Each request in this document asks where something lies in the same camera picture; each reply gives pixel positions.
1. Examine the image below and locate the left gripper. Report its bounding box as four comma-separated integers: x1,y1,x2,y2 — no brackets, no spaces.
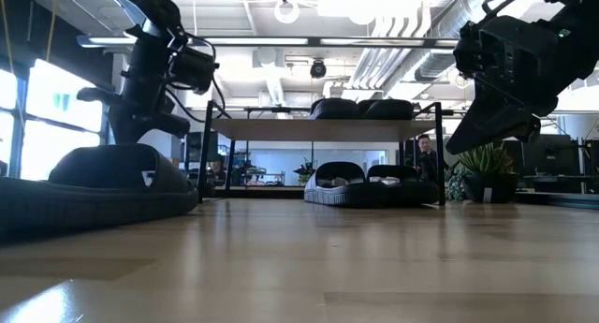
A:
76,30,192,145

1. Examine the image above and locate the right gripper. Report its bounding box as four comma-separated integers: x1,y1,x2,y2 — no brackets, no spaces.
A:
446,13,599,155

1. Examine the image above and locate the wooden shelf with black legs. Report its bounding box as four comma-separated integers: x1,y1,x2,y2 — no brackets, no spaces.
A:
196,100,456,207

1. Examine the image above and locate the black computer monitor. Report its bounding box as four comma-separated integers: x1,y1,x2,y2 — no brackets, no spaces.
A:
514,135,581,177
184,130,220,174

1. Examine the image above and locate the small potted green plant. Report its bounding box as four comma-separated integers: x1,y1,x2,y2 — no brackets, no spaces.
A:
444,142,520,205

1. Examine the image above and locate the dark office desk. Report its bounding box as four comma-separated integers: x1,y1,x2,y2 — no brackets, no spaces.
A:
517,173,599,196

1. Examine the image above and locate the person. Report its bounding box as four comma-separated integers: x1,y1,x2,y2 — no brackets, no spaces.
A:
414,133,445,183

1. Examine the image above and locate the background potted plant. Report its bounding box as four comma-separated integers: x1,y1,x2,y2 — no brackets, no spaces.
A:
293,157,318,187

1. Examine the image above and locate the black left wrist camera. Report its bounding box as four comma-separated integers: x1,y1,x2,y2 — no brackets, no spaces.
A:
168,45,220,95

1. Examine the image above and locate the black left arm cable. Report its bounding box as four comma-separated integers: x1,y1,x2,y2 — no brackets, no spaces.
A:
166,30,233,125

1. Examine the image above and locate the silver ventilation duct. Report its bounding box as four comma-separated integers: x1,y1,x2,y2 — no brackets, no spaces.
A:
414,0,497,83

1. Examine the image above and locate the black overhead camera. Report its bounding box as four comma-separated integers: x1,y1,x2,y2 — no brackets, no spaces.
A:
309,58,328,80

